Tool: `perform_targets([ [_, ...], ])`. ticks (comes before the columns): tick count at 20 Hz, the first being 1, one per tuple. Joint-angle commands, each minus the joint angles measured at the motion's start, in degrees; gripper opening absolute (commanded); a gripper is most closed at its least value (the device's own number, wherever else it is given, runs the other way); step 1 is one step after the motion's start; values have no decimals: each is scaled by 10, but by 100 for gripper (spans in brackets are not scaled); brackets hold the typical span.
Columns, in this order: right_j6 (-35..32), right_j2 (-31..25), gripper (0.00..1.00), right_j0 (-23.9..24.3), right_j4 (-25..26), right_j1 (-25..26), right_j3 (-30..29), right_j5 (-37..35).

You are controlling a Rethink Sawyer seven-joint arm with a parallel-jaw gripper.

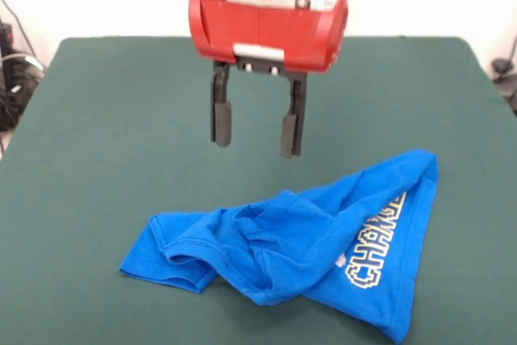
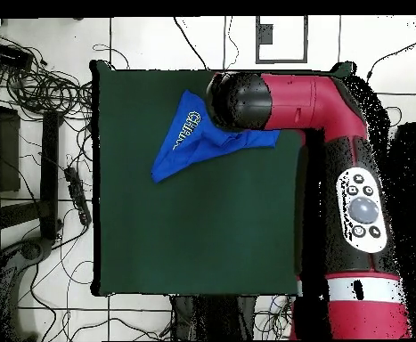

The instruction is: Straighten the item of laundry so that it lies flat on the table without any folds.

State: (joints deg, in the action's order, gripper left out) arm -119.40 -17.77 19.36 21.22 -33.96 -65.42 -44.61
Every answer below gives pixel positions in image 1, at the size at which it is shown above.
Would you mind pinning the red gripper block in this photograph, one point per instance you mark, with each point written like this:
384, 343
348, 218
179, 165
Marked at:
266, 26

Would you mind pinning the blue printed shirt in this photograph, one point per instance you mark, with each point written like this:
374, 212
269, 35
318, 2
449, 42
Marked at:
307, 240

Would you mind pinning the dark green tablecloth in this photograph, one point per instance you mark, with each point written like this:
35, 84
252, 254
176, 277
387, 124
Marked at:
101, 139

